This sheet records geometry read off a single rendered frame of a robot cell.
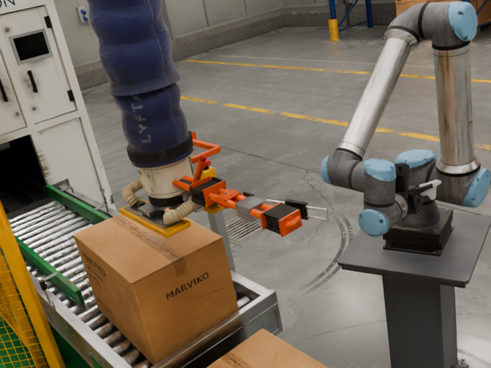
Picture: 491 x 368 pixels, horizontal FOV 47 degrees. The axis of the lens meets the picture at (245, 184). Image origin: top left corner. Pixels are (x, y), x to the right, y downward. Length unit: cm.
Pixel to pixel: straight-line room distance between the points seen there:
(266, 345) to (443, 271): 72
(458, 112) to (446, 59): 19
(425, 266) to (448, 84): 69
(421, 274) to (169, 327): 96
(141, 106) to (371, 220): 79
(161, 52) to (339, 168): 65
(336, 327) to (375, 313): 24
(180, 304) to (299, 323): 117
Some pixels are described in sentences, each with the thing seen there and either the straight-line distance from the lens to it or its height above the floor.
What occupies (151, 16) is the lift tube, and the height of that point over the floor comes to 181.
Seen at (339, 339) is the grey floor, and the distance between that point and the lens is 308.
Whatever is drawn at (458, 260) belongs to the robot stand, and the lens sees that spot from 225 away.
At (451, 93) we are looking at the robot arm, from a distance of 196.
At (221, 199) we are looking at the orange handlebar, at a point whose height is 128.
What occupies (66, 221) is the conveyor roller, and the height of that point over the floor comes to 55.
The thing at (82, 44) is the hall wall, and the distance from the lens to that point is 1131.
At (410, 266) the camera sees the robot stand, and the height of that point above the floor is 75.
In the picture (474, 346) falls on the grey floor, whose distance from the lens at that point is 303.
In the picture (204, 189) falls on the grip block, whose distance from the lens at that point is 173.
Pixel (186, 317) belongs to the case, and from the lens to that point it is 223.
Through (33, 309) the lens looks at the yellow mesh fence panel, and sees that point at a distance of 274.
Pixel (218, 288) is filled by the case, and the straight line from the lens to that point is 225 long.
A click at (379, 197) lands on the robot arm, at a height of 123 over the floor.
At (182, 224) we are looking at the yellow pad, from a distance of 186.
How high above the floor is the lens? 196
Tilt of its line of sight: 23 degrees down
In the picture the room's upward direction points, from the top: 11 degrees counter-clockwise
